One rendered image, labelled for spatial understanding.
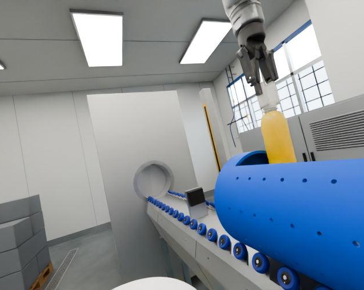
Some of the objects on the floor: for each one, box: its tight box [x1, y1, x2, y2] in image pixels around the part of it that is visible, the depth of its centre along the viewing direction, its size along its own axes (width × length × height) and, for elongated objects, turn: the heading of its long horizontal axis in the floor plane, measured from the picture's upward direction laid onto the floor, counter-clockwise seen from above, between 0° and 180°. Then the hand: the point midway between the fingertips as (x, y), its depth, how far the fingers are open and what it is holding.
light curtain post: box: [199, 89, 228, 174], centre depth 123 cm, size 6×6×170 cm
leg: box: [179, 257, 192, 287], centre depth 158 cm, size 6×6×63 cm
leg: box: [159, 236, 175, 278], centre depth 152 cm, size 6×6×63 cm
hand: (267, 95), depth 52 cm, fingers closed on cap, 4 cm apart
